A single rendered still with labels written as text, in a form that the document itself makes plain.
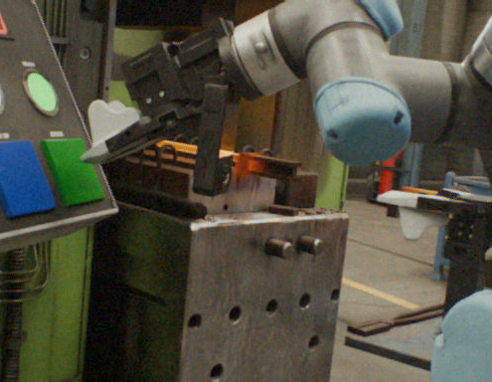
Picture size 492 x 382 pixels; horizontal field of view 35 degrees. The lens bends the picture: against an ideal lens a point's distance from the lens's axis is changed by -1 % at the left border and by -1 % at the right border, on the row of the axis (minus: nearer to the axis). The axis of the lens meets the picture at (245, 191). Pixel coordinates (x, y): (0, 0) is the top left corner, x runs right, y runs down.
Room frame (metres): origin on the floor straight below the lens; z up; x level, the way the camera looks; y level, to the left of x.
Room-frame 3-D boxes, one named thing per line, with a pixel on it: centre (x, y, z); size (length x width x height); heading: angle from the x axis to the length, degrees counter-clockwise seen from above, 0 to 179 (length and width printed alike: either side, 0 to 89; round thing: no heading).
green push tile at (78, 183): (0.85, 0.19, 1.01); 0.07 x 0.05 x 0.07; 162
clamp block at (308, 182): (1.43, -0.06, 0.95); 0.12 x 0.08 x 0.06; 47
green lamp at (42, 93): (0.87, 0.24, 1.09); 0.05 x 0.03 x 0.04; 137
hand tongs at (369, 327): (1.66, -0.44, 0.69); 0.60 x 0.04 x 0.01; 137
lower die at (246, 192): (1.41, 0.17, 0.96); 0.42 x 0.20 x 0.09; 47
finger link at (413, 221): (0.99, -0.22, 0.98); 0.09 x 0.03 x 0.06; 83
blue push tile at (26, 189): (0.76, 0.22, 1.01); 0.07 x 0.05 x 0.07; 162
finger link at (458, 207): (0.98, -0.26, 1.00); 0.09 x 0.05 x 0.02; 83
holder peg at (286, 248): (1.23, -0.06, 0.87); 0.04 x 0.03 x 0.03; 47
